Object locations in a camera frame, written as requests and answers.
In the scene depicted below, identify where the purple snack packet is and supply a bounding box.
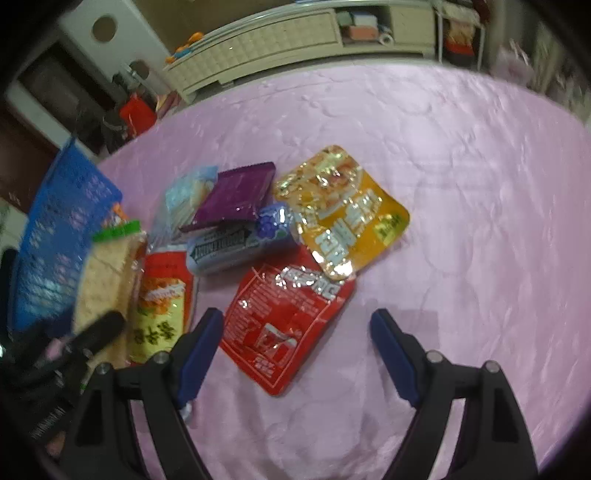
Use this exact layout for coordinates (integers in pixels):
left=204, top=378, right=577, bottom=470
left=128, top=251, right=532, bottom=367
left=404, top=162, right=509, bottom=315
left=179, top=161, right=277, bottom=234

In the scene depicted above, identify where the orange and blue toy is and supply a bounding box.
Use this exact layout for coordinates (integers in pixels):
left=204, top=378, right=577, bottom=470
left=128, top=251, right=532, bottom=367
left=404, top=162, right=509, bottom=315
left=167, top=31, right=205, bottom=64

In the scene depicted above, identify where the cracker packet with green label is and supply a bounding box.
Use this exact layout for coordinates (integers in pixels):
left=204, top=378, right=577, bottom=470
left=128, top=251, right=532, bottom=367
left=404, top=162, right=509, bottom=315
left=71, top=219, right=148, bottom=365

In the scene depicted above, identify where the grape candy pack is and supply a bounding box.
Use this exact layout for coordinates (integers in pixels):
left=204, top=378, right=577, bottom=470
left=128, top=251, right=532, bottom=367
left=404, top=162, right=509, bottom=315
left=186, top=202, right=301, bottom=278

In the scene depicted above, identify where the black bag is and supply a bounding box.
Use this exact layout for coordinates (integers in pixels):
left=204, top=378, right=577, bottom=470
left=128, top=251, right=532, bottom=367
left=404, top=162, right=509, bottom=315
left=99, top=111, right=127, bottom=153

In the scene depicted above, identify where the yellow foil snack packet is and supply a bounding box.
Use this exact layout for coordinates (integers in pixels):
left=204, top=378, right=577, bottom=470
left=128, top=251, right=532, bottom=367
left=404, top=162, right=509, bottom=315
left=273, top=144, right=411, bottom=283

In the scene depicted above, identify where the white panel with round holes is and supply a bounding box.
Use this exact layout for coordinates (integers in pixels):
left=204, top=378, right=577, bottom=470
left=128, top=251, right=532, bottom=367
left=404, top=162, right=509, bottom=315
left=58, top=0, right=169, bottom=100

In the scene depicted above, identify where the clear blue snack packet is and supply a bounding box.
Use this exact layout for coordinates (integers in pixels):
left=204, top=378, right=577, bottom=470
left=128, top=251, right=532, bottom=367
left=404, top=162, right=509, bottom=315
left=152, top=166, right=220, bottom=245

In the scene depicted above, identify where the red bag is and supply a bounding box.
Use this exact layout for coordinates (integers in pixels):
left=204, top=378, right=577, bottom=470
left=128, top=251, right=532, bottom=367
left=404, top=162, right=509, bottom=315
left=119, top=95, right=158, bottom=137

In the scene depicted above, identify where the white tv cabinet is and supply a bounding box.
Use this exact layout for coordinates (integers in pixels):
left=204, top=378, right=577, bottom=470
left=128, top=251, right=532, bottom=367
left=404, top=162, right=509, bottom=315
left=164, top=0, right=437, bottom=104

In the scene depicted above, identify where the blue plastic basket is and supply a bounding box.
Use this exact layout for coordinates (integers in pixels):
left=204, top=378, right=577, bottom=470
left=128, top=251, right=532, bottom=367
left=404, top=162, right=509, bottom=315
left=9, top=136, right=125, bottom=333

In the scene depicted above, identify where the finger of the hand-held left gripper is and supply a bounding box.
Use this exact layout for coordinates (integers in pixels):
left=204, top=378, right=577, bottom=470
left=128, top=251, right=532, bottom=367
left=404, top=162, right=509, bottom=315
left=69, top=310, right=127, bottom=356
left=9, top=320, right=56, bottom=370

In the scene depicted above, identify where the pink bag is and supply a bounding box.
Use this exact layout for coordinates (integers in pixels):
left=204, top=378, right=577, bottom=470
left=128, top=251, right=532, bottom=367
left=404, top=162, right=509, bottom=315
left=490, top=41, right=532, bottom=85

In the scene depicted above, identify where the white metal rack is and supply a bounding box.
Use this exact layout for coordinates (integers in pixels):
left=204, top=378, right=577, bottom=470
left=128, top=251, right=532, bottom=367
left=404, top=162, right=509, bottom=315
left=434, top=0, right=490, bottom=70

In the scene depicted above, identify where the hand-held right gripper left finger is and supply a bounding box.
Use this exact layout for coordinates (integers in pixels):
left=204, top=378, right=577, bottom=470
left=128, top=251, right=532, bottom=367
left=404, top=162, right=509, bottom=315
left=60, top=308, right=225, bottom=480

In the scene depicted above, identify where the pink blanket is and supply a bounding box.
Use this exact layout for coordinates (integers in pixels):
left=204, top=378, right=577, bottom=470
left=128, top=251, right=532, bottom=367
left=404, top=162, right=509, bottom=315
left=41, top=62, right=591, bottom=480

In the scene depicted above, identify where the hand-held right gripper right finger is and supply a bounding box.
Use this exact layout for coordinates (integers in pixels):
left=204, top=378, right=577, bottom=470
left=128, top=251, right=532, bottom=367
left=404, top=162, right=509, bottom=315
left=369, top=309, right=539, bottom=480

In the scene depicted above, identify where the red foil snack packet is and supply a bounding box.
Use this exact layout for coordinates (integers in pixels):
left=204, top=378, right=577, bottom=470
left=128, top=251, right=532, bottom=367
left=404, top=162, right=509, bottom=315
left=218, top=256, right=357, bottom=398

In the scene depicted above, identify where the red and yellow snack packet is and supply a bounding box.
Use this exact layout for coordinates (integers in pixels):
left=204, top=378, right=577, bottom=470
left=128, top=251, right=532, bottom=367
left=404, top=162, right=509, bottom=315
left=127, top=247, right=197, bottom=367

